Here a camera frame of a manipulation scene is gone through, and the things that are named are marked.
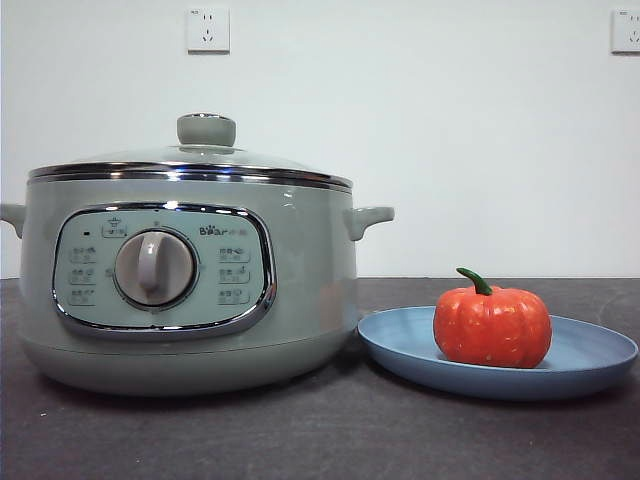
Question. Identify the pale green electric steamer pot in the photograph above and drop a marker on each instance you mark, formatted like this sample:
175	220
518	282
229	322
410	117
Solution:
310	300

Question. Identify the white wall socket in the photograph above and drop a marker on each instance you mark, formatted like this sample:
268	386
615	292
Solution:
626	31
208	30

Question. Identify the glass lid with green knob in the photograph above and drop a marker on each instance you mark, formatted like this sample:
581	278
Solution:
206	131

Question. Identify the orange toy pumpkin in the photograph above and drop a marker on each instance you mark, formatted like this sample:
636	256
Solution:
490	330

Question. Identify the blue round plate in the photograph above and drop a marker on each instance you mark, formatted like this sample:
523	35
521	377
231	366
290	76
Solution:
590	360

